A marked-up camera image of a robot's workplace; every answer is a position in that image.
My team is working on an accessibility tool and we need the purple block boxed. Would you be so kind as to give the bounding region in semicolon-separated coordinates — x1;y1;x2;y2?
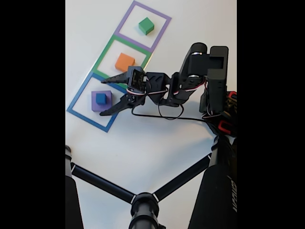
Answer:
91;90;113;113

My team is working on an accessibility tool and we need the orange block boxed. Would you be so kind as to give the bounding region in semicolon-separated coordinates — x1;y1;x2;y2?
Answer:
115;52;135;73

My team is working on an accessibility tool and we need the small blue cube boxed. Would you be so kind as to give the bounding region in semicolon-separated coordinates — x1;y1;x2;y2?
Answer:
95;93;107;105

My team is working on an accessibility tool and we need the green block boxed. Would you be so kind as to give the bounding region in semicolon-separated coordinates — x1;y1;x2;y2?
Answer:
138;17;154;36

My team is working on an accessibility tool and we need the black red table clamp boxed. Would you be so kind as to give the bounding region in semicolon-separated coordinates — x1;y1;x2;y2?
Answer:
217;120;233;135

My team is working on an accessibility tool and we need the red white servo cable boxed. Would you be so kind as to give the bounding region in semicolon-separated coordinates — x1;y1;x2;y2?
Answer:
125;76;224;120

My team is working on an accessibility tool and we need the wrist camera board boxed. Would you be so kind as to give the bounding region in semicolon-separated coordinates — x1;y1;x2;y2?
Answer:
127;66;148;94

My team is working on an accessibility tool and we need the blue square frame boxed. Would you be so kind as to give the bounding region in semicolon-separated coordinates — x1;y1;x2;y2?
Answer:
66;72;130;133

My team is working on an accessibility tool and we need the green square frame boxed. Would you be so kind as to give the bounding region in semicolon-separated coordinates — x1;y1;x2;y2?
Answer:
91;33;153;93

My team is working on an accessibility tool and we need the black cable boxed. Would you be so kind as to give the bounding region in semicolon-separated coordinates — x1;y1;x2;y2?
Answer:
131;104;210;124

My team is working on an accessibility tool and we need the purple square frame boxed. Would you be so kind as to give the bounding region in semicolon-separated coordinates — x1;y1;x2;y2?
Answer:
114;0;172;53

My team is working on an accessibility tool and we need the black camera tripod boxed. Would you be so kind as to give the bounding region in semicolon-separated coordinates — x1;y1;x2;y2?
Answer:
65;135;237;229

